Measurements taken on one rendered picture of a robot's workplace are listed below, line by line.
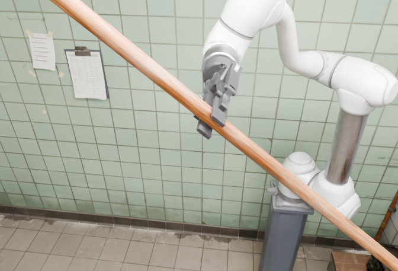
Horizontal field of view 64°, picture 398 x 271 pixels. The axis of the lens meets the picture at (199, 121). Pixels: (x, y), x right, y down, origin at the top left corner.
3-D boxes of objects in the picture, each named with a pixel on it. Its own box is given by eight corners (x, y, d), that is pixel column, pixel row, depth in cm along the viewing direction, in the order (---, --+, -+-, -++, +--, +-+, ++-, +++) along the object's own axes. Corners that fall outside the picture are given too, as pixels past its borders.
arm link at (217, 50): (221, 83, 85) (220, 95, 80) (195, 61, 82) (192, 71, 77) (246, 60, 80) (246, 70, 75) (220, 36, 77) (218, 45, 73)
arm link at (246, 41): (192, 67, 83) (217, 23, 76) (199, 45, 96) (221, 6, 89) (228, 86, 85) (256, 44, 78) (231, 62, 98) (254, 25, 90)
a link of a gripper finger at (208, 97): (209, 77, 71) (206, 81, 72) (198, 109, 63) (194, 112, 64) (222, 88, 72) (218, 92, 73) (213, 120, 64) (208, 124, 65)
